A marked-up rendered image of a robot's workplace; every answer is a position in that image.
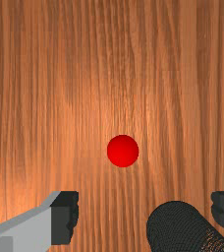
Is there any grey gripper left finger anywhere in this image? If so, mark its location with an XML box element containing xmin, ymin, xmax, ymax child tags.
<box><xmin>0</xmin><ymin>190</ymin><xmax>80</xmax><ymax>252</ymax></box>

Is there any red ball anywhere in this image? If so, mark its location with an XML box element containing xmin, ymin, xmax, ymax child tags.
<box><xmin>106</xmin><ymin>134</ymin><xmax>140</xmax><ymax>168</ymax></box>

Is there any dark mesh basket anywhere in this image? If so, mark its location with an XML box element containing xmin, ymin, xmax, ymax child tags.
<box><xmin>145</xmin><ymin>200</ymin><xmax>224</xmax><ymax>252</ymax></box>

